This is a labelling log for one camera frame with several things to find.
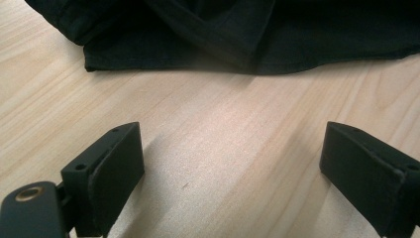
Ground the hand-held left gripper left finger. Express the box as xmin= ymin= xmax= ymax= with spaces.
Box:
xmin=60 ymin=121 xmax=146 ymax=238

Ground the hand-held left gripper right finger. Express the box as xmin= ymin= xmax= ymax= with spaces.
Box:
xmin=318 ymin=120 xmax=420 ymax=238

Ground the black short-sleeved shirt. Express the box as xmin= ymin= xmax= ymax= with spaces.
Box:
xmin=25 ymin=0 xmax=420 ymax=75

